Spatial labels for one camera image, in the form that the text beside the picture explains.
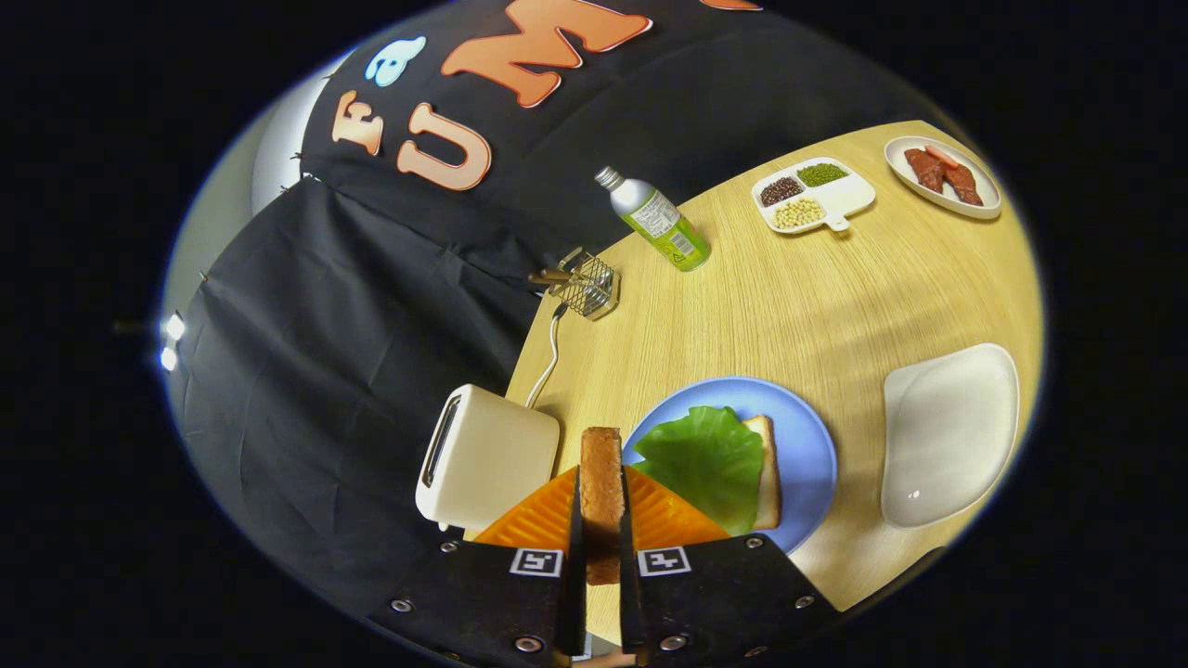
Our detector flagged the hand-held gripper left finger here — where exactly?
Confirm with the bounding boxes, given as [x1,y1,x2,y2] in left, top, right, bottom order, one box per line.
[367,464,588,668]

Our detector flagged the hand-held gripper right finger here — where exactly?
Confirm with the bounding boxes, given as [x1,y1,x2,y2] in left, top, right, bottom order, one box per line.
[618,464,841,668]

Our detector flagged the toasted bread slice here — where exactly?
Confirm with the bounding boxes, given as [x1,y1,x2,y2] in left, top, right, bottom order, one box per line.
[580,427,626,586]

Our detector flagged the green lettuce leaf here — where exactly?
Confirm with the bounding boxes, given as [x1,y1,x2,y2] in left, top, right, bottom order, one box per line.
[633,405,767,537]

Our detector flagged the white toaster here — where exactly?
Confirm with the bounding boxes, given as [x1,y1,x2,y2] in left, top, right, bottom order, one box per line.
[415,384,562,532]

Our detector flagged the white bread slice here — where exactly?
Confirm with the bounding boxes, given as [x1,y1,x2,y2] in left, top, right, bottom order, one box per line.
[741,415,782,531]

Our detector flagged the blue plate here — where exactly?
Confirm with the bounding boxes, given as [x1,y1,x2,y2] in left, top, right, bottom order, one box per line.
[621,376,838,556]

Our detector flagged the white square plate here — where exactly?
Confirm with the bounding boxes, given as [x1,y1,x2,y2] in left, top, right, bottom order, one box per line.
[880,343,1020,530]

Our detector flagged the green and silver bottle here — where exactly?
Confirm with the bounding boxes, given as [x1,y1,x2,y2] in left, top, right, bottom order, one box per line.
[594,166,712,273]

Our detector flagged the pile of yellow soybeans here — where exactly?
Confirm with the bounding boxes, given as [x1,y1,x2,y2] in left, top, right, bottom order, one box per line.
[773,198,826,230]

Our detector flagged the white divided dish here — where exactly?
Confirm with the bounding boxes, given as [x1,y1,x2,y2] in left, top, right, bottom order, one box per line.
[751,157,877,235]

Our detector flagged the brown meat slice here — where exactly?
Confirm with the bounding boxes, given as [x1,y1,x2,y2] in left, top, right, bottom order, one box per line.
[942,162,985,207]
[904,148,946,194]

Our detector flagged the white oval plate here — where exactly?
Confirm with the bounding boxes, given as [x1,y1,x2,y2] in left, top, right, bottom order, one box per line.
[884,135,1002,221]

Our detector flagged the white toaster cable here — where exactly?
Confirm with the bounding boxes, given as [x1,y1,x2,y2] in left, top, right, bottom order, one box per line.
[525,302,569,409]

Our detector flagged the wire mesh holder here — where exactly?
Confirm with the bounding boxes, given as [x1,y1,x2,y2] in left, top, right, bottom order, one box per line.
[548,247,621,322]

